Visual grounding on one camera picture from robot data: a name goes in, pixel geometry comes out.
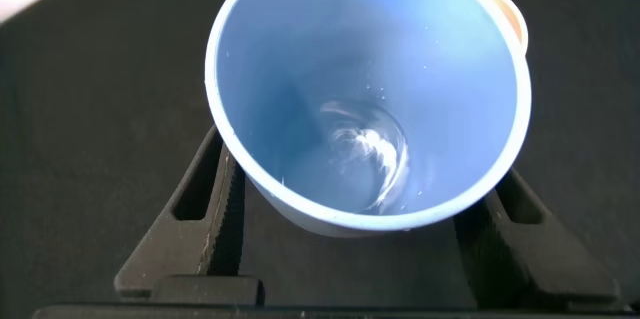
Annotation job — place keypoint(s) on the cream plastic cup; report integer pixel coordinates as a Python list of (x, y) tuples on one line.
[(515, 14)]

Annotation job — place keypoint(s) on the blue plastic cup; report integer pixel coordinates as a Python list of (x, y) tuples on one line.
[(350, 59)]

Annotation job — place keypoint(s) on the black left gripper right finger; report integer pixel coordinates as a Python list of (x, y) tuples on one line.
[(540, 259)]

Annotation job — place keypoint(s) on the black felt table cover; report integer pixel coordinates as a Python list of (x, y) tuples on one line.
[(100, 84)]

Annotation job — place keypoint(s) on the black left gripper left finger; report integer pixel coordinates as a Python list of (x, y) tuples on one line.
[(165, 244)]

